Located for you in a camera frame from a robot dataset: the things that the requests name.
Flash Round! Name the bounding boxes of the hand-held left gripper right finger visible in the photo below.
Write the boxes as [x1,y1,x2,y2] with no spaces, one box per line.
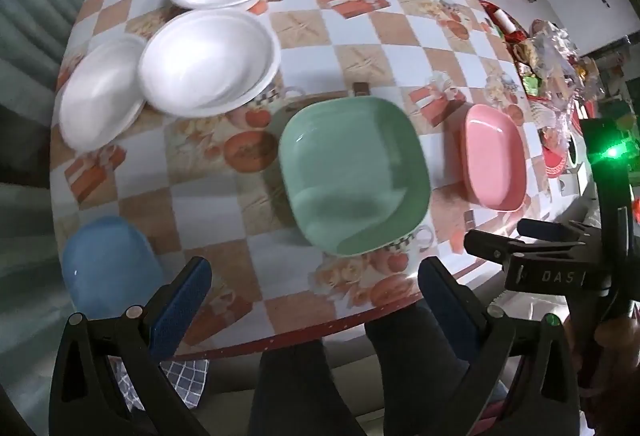
[417,257,581,436]

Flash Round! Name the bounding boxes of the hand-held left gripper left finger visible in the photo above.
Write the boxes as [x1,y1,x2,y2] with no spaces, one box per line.
[50,257,213,436]

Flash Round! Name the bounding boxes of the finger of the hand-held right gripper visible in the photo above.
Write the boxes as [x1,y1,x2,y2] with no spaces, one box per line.
[516,217,601,247]
[464,230,586,274]

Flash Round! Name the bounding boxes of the blue bowl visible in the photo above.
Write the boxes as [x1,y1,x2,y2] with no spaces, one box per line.
[61,215,166,321]

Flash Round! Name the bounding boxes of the pink square plate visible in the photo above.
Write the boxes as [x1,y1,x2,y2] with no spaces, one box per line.
[459,104,528,211]

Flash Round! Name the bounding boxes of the green square plate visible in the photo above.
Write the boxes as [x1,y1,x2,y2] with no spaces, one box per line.
[277,96,432,258]

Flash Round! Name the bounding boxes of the large white deep plate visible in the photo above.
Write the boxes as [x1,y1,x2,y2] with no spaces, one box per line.
[137,8,282,119]

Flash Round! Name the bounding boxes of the person's right hand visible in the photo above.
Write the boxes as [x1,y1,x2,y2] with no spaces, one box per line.
[577,311,640,399]

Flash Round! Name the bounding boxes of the plaid grey cloth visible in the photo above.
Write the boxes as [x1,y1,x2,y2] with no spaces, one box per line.
[114,358,211,412]

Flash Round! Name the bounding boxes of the red round dish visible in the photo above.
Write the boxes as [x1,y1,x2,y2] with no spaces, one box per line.
[542,136,582,179]

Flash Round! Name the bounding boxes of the person's right leg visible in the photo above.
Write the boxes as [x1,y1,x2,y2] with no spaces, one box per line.
[364,303,506,436]

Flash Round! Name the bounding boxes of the person's leg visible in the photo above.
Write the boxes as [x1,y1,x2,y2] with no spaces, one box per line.
[364,303,506,436]
[249,341,363,436]

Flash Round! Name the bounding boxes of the person's left leg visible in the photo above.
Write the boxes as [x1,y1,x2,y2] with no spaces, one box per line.
[249,341,363,436]

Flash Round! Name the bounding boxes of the white cabinet door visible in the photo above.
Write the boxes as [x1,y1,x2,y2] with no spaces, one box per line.
[537,0,640,59]

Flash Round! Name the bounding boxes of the checkered printed tablecloth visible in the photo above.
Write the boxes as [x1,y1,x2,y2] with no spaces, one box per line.
[49,0,601,359]

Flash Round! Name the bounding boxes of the grey ribbed panel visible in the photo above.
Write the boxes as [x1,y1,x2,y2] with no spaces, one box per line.
[0,0,116,106]

